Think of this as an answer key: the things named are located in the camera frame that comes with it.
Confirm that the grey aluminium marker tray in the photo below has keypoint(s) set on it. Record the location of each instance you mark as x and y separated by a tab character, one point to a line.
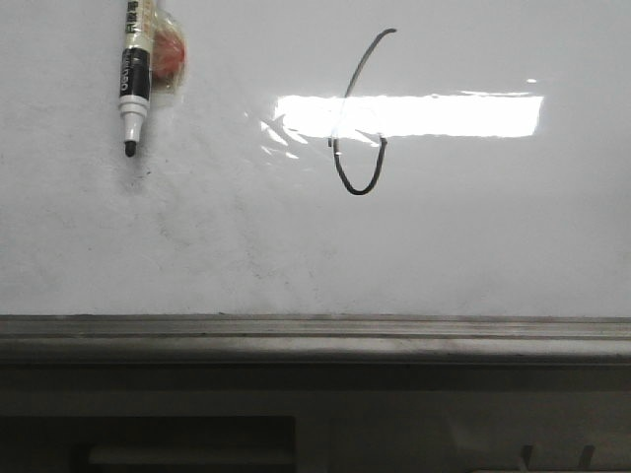
312	339

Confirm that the red magnet taped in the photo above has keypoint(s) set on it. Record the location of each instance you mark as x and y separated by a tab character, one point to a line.
169	53

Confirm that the black whiteboard marker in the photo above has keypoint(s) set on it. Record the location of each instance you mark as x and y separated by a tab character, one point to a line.
135	78

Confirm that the white whiteboard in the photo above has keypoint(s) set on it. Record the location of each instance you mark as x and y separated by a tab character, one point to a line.
322	157

